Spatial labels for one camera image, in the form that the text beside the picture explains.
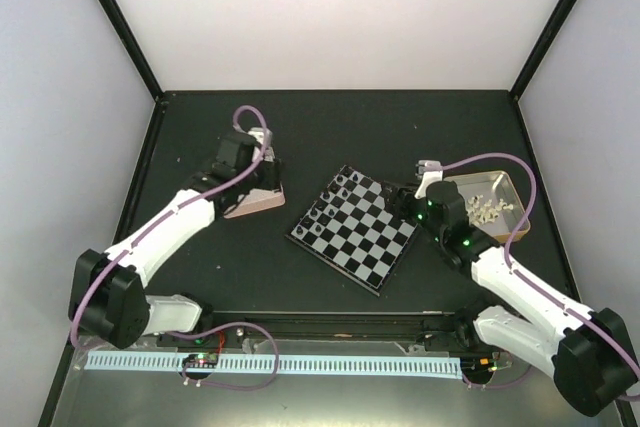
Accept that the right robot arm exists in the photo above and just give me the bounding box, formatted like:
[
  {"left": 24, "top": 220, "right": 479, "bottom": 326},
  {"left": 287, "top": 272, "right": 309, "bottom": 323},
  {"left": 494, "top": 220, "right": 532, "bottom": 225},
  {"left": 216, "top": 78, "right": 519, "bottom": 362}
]
[{"left": 382, "top": 181, "right": 639, "bottom": 417}]

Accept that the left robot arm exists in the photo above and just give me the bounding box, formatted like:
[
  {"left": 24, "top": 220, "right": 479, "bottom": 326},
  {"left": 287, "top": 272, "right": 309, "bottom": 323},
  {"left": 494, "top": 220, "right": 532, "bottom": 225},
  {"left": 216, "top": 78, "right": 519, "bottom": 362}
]
[{"left": 68, "top": 128, "right": 284, "bottom": 349}]

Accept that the white chess pieces pile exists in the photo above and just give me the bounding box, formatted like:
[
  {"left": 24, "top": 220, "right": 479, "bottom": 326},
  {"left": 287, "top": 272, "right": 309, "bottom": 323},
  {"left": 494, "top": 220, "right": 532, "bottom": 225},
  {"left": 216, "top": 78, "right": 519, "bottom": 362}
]
[{"left": 466, "top": 195, "right": 514, "bottom": 226}]

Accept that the small circuit board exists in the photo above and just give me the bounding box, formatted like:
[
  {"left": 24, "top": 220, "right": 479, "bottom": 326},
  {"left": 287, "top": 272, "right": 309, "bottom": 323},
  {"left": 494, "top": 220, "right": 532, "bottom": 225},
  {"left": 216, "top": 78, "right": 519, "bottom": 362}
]
[{"left": 182, "top": 353, "right": 219, "bottom": 369}]

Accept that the pink metal tin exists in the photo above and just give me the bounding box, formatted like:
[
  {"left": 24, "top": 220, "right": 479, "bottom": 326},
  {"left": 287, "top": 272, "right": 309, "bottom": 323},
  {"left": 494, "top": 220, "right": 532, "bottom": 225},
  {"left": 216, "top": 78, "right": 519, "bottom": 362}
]
[{"left": 222, "top": 146, "right": 287, "bottom": 221}]

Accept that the black and white chessboard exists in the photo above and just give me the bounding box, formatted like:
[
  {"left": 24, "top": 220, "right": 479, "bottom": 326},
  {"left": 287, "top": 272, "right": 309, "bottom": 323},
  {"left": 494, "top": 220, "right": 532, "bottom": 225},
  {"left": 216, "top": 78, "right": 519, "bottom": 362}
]
[{"left": 286, "top": 165, "right": 417, "bottom": 296}]

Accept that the orange metal tin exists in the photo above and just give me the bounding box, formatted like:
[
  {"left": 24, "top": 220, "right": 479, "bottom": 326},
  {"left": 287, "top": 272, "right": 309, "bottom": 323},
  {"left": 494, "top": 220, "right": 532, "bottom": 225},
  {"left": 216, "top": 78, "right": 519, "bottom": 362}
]
[{"left": 446, "top": 171, "right": 530, "bottom": 244}]

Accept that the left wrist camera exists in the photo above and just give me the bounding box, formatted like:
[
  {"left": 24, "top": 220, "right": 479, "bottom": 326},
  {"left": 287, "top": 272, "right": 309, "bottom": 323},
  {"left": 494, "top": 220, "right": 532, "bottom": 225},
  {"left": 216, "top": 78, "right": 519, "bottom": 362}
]
[{"left": 248, "top": 127, "right": 275, "bottom": 162}]

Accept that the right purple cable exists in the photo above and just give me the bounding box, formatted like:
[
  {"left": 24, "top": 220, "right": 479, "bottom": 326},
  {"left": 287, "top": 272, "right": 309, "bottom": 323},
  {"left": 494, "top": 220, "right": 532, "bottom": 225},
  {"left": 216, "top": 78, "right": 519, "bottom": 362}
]
[{"left": 424, "top": 152, "right": 640, "bottom": 402}]

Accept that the black aluminium rail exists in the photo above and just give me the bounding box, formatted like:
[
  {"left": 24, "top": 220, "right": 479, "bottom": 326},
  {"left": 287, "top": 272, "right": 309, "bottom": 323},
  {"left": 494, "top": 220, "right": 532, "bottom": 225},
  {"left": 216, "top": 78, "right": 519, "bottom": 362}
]
[{"left": 196, "top": 311, "right": 479, "bottom": 352}]

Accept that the light blue slotted cable duct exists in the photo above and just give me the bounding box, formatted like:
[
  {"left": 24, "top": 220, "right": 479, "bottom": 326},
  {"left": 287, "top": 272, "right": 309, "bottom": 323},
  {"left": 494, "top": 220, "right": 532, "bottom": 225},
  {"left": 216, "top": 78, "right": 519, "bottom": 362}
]
[{"left": 84, "top": 351, "right": 462, "bottom": 380}]

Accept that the left black frame post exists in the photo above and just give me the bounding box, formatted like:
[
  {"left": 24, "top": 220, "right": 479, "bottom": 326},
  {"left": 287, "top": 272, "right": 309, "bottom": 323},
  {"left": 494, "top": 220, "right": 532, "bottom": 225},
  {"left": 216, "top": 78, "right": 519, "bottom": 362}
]
[{"left": 98, "top": 0, "right": 163, "bottom": 101}]

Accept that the black frame post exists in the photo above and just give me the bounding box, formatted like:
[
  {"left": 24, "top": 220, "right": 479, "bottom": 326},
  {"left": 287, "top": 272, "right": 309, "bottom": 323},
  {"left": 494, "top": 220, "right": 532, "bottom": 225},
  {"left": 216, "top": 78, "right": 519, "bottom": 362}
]
[
  {"left": 510, "top": 0, "right": 578, "bottom": 101},
  {"left": 98, "top": 0, "right": 163, "bottom": 101}
]

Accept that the right black frame post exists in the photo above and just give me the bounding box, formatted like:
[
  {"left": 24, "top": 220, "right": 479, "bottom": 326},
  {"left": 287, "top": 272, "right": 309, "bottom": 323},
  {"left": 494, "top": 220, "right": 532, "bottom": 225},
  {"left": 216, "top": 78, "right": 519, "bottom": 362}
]
[{"left": 510, "top": 0, "right": 578, "bottom": 101}]

